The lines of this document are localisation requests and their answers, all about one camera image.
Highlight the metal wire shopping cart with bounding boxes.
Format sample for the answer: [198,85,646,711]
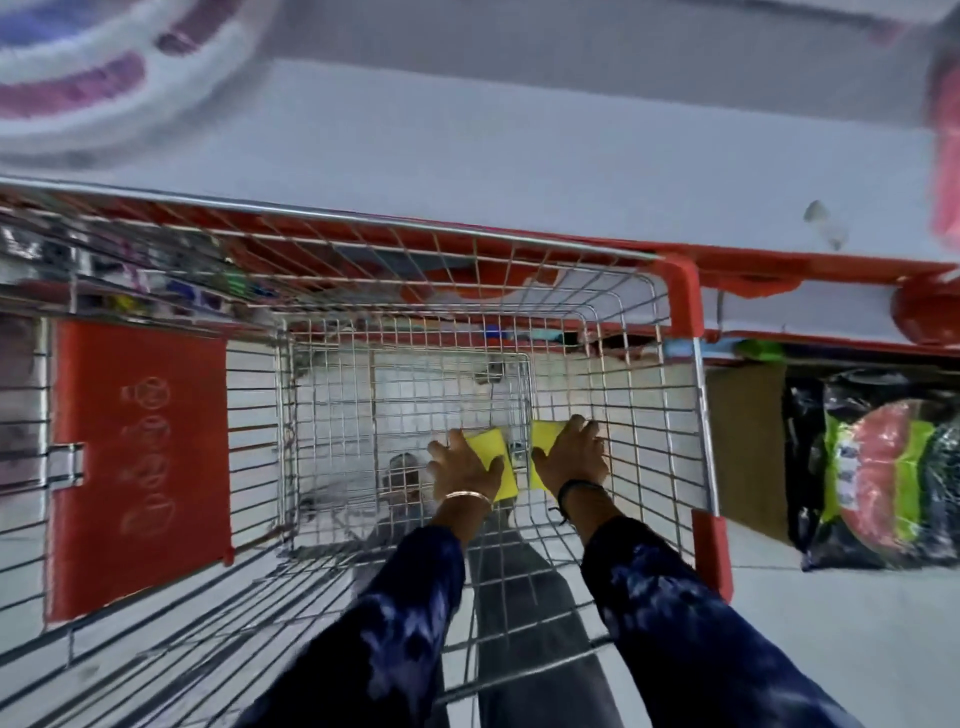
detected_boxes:
[0,175,735,728]

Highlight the black wrist band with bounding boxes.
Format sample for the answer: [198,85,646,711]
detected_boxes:
[553,479,609,526]

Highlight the person's left hand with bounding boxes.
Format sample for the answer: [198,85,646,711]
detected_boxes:
[426,429,506,504]

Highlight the person's dark trousers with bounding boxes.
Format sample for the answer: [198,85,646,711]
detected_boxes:
[352,491,625,728]

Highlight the brown cardboard box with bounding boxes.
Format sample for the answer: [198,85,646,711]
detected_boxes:
[703,363,790,546]

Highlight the yellow packet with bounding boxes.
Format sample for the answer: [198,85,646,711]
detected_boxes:
[528,419,573,493]
[462,426,519,501]

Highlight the person's left forearm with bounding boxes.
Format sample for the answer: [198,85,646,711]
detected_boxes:
[240,491,498,728]

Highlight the gold bangle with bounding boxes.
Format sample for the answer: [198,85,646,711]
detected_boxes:
[438,490,495,516]

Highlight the person's right forearm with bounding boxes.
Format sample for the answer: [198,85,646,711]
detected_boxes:
[558,483,867,728]

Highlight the pink packet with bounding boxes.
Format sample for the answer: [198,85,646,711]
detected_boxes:
[928,41,960,252]

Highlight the red plastic cart seat flap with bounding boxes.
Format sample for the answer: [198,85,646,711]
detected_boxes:
[43,320,235,625]

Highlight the black green snack bag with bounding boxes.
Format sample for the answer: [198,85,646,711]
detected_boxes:
[782,369,960,573]

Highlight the person's right hand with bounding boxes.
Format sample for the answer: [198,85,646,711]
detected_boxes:
[530,414,611,497]

